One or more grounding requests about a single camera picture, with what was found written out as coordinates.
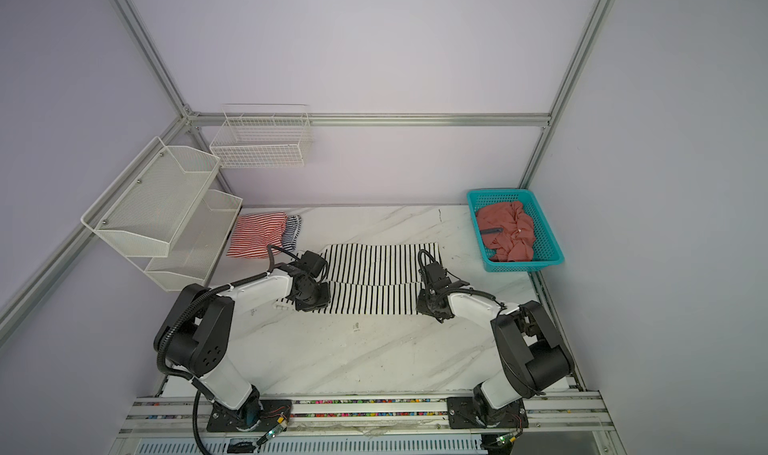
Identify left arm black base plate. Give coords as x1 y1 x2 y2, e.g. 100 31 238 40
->
206 398 293 433

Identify lower white mesh shelf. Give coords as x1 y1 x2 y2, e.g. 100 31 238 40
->
141 189 242 292

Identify dusty red tank top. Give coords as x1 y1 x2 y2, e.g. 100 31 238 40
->
475 201 536 263

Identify black white striped tank top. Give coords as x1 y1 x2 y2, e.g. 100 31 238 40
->
270 243 440 315

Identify teal plastic basket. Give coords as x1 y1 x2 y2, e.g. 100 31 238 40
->
467 189 565 273

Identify white wire wall basket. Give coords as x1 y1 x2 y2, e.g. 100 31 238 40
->
209 104 314 169

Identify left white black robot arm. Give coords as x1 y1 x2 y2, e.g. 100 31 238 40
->
153 251 330 431

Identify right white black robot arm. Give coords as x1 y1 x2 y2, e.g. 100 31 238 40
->
416 261 574 426

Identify red white striped folded top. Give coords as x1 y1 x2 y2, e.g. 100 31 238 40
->
227 212 287 259

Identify aluminium enclosure frame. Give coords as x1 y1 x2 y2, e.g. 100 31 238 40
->
1 0 615 351

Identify left black corrugated cable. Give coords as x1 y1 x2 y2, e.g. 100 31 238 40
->
155 243 301 455

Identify aluminium mounting rail frame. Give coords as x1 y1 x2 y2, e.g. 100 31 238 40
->
108 295 627 454

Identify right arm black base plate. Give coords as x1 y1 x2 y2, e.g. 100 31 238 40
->
446 397 529 429

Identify blue white striped folded top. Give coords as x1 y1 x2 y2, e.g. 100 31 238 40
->
281 215 302 253

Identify right thin black cable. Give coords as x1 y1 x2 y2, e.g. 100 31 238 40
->
416 249 523 396

